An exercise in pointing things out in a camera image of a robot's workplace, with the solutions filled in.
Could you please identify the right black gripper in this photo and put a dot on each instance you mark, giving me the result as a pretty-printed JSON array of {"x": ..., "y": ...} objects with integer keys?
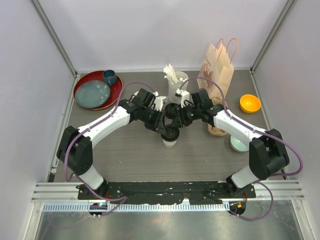
[{"x": 180, "y": 119}]

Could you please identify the pale green ceramic bowl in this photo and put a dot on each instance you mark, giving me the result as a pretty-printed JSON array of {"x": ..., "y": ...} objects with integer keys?
[{"x": 238, "y": 145}]

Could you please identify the red round tray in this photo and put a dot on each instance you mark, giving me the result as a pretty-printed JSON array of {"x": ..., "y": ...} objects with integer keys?
[{"x": 98, "y": 75}]

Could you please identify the white cylindrical straw holder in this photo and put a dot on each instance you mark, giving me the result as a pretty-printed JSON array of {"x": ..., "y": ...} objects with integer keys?
[{"x": 172, "y": 88}]

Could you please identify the aluminium frame rail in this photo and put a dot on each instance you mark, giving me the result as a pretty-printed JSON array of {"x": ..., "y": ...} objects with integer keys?
[{"x": 74, "y": 197}]

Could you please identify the orange plastic bowl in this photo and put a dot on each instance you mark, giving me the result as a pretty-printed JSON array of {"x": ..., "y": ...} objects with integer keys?
[{"x": 249, "y": 103}]

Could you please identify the printed kraft paper bag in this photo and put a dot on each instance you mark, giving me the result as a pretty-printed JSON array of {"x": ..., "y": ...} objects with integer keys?
[{"x": 217, "y": 69}]

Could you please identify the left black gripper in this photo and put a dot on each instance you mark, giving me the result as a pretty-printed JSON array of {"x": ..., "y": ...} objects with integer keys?
[{"x": 159, "y": 124}]

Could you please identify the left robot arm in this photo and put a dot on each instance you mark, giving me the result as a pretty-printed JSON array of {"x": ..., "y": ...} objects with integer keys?
[{"x": 76, "y": 145}]

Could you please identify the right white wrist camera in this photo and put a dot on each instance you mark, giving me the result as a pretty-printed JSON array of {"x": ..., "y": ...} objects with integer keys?
[{"x": 182, "y": 95}]

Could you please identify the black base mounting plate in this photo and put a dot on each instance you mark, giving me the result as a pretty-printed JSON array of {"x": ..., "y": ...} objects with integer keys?
[{"x": 174, "y": 192}]

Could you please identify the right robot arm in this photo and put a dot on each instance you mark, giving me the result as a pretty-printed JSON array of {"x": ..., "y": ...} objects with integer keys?
[{"x": 267, "y": 152}]

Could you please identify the white wrapped straws bundle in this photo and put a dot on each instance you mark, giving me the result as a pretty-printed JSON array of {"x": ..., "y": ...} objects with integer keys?
[{"x": 171, "y": 75}]

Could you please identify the brown pulp cup carrier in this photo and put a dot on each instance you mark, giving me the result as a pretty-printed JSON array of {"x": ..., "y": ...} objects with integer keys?
[{"x": 212, "y": 129}]

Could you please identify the dark blue ceramic mug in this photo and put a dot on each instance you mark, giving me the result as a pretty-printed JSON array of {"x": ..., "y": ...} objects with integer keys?
[{"x": 109, "y": 77}]

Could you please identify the stack of black cup lids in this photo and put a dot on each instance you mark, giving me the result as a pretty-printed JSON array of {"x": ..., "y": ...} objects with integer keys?
[{"x": 171, "y": 110}]

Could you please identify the blue-grey ceramic plate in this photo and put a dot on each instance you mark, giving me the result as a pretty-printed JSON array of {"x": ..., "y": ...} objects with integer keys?
[{"x": 92, "y": 94}]

